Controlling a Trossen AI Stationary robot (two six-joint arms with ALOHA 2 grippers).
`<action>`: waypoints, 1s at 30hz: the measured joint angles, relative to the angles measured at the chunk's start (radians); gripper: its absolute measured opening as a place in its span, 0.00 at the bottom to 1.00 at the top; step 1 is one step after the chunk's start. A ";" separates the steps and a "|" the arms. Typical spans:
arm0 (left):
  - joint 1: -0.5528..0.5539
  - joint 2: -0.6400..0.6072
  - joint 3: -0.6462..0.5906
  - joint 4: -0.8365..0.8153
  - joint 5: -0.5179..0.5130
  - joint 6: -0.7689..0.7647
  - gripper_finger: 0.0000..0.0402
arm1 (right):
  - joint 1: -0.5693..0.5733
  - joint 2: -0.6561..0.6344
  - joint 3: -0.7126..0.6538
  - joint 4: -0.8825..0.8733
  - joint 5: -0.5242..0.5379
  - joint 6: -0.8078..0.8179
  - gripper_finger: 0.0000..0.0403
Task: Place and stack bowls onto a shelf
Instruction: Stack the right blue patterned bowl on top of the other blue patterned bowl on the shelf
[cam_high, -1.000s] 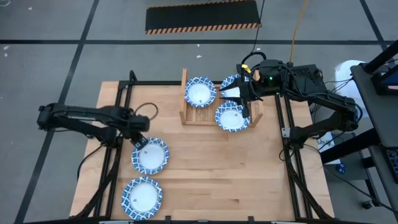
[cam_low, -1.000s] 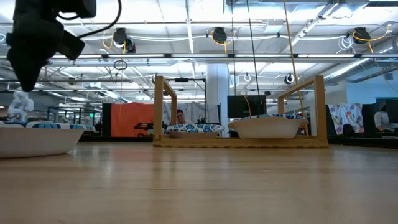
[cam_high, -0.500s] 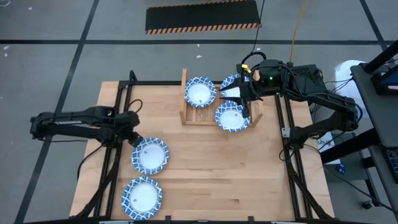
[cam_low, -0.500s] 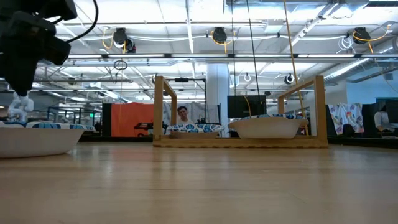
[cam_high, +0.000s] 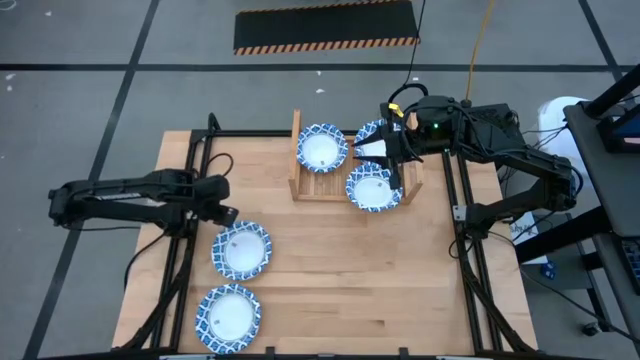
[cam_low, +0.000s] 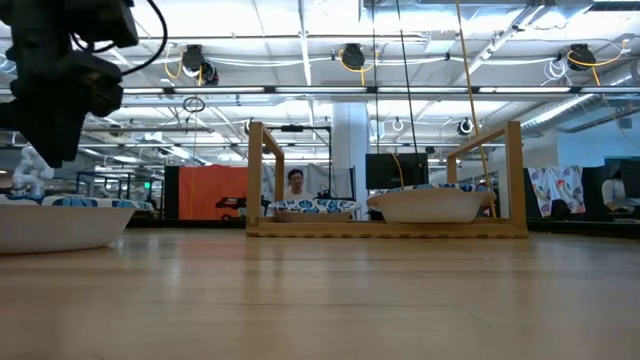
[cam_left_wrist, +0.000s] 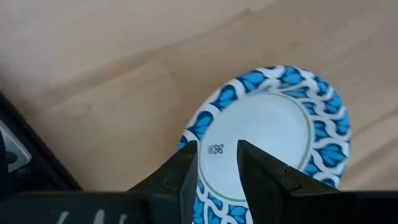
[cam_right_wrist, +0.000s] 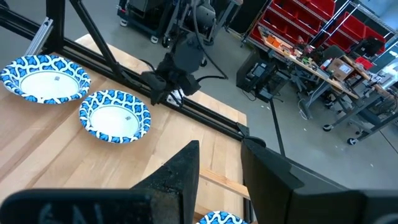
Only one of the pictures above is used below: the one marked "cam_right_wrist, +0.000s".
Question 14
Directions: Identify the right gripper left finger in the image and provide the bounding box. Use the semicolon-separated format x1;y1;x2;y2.
0;140;200;224

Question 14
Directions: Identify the black desktop computer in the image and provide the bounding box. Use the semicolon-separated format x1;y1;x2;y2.
236;51;280;103

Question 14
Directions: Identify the wooden workbench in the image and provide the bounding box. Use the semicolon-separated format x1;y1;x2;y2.
257;26;361;121

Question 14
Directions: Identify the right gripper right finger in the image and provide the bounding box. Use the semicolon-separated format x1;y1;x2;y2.
241;138;398;224

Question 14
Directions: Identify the red storage bin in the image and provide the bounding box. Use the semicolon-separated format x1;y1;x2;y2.
306;0;336;19
354;56;374;70
335;12;366;41
269;0;323;35
363;26;387;55

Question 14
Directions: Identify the metal storage rack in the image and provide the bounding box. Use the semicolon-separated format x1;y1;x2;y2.
242;0;398;58

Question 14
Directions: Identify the cardboard box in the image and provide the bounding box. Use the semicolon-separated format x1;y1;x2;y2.
326;58;355;82

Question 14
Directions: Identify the thin black pole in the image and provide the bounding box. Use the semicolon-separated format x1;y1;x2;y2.
268;99;287;157

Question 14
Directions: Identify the blue patterned paper bowl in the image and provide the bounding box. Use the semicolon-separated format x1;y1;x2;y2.
78;89;152;144
0;54;91;105
195;210;249;224

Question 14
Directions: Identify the grey wheeled desk frame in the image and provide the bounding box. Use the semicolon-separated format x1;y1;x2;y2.
322;90;398;146

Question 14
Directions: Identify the black aluminium rig frame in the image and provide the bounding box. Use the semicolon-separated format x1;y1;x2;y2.
0;0;267;149

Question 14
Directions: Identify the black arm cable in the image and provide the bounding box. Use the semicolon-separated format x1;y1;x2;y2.
192;0;230;82

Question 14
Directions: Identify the silver aluminium extrusion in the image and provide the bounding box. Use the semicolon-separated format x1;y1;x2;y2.
24;17;54;57

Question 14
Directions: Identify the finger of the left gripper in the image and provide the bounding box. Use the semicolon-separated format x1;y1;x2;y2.
170;91;185;108
150;88;168;106

